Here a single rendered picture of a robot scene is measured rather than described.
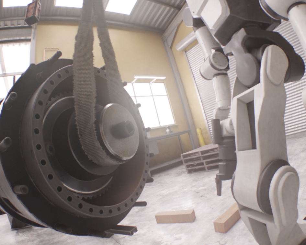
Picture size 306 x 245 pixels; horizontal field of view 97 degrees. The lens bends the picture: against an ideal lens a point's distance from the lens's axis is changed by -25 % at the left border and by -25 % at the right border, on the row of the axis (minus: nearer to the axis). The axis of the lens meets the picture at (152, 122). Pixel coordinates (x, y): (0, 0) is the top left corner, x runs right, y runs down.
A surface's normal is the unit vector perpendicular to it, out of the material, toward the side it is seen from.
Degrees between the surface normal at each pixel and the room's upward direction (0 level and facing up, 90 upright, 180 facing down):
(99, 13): 109
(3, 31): 90
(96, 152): 121
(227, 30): 135
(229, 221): 90
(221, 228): 90
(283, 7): 143
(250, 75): 90
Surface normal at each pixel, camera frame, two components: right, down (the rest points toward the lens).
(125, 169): -0.54, -0.57
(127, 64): 0.54, -0.25
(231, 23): -0.51, 0.83
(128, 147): 0.84, -0.27
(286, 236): 0.25, 0.25
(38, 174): -0.39, 0.29
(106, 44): 0.59, -0.04
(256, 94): -0.97, -0.20
